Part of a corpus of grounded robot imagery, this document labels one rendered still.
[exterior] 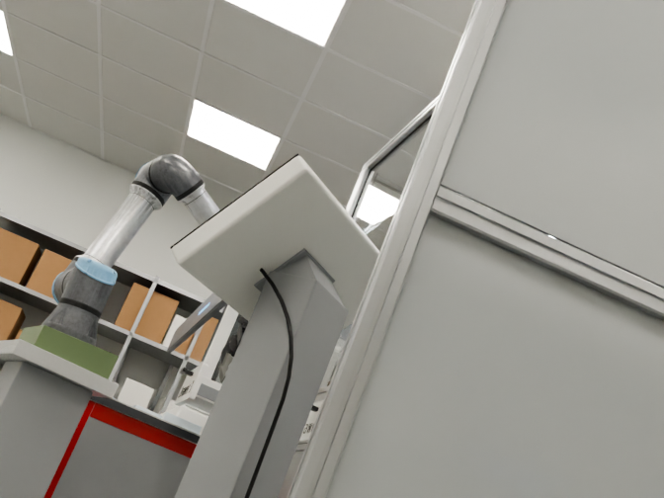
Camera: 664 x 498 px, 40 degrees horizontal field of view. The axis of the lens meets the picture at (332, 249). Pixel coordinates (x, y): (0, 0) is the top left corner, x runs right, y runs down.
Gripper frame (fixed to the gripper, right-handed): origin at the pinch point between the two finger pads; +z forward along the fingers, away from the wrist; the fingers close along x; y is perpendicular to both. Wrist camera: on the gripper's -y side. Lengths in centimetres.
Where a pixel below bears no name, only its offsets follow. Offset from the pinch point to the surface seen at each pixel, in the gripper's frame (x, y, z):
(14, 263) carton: 113, 383, -76
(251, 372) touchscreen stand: 12, -104, 13
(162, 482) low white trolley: 5.3, 7.8, 34.8
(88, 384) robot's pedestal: 38, -36, 20
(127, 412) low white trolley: 23.2, 6.7, 19.6
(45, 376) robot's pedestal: 48, -35, 22
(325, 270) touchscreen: 4, -96, -15
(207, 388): 6.5, -16.1, 6.9
